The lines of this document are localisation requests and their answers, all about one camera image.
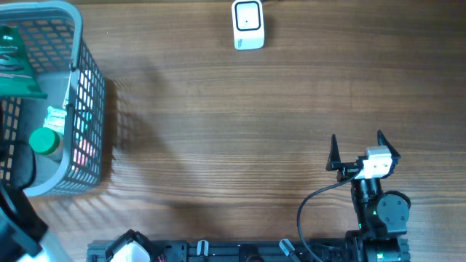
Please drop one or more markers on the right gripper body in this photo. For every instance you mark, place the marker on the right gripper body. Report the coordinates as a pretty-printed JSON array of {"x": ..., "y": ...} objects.
[{"x": 348, "y": 171}]

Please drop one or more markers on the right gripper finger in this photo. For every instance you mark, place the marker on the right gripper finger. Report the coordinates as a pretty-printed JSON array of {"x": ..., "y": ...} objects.
[
  {"x": 382, "y": 141},
  {"x": 334, "y": 156}
]

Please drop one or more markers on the light green tissue packet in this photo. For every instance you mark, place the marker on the light green tissue packet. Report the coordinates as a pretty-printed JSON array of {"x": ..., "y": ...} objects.
[{"x": 55, "y": 119}]

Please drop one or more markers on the green lid jar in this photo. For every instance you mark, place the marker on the green lid jar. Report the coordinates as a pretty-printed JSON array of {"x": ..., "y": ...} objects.
[{"x": 47, "y": 142}]

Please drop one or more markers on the green 3M gloves packet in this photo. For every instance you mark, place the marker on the green 3M gloves packet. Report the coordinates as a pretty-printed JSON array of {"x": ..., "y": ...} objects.
[{"x": 17, "y": 75}]

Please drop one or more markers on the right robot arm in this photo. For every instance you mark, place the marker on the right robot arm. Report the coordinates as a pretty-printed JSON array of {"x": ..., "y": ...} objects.
[{"x": 382, "y": 215}]

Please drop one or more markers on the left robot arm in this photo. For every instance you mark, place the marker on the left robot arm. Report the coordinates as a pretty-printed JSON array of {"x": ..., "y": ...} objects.
[{"x": 25, "y": 237}]

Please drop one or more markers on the white barcode scanner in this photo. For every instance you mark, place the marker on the white barcode scanner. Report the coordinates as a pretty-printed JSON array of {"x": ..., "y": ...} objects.
[{"x": 248, "y": 24}]

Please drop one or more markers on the grey plastic shopping basket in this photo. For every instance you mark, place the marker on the grey plastic shopping basket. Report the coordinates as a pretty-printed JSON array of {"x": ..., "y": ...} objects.
[{"x": 66, "y": 71}]

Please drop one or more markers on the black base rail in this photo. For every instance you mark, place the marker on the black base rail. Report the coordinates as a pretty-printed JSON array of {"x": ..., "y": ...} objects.
[{"x": 324, "y": 249}]

